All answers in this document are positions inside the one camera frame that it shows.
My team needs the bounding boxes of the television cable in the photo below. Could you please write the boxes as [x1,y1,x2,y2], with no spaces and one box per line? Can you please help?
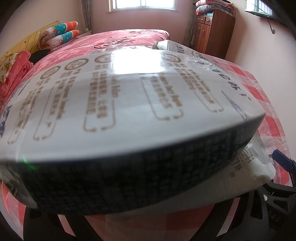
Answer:
[267,19,277,35]

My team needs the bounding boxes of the floral pillow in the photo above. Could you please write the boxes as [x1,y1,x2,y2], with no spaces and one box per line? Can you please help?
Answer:
[0,52,20,84]

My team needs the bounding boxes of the brown wooden cabinet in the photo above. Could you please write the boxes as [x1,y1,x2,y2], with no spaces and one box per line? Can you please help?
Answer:
[194,9,236,59]

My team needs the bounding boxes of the window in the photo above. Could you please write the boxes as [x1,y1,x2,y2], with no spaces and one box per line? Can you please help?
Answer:
[106,0,178,12]

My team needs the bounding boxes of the folded pink blanket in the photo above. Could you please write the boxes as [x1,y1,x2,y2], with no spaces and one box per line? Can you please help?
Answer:
[0,51,31,98]

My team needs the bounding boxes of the black cloth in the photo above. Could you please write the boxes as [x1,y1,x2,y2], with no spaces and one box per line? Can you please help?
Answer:
[30,50,52,64]

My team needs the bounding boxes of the cartoon print pillow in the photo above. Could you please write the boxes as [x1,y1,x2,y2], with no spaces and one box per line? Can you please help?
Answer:
[44,30,81,50]
[38,21,79,43]

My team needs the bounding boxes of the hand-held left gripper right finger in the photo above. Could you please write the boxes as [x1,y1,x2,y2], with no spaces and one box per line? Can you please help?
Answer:
[201,192,257,241]

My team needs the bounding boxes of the white Magicday snack bag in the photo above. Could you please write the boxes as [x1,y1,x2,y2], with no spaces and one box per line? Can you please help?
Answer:
[0,40,266,215]

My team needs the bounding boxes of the wall television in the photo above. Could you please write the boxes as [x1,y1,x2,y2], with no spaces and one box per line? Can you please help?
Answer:
[245,0,286,24]

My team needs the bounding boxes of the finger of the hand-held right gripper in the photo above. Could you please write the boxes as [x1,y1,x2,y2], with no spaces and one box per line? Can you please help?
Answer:
[272,149,296,186]

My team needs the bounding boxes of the folded quilts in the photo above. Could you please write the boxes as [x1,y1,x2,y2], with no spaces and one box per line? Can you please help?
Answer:
[195,0,236,16]

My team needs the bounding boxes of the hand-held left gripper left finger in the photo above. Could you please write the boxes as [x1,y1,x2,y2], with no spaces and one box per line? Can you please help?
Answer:
[23,206,102,241]

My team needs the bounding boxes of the bed with pink blanket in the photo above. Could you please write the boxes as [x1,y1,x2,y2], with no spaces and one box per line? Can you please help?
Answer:
[23,29,171,77]

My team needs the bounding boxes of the yellow star print headboard cover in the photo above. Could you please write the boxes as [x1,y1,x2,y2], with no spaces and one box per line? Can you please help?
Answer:
[0,21,60,61]

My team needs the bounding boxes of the grey curtain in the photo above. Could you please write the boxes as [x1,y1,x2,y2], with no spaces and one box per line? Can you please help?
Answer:
[184,0,199,48]
[81,0,93,33]

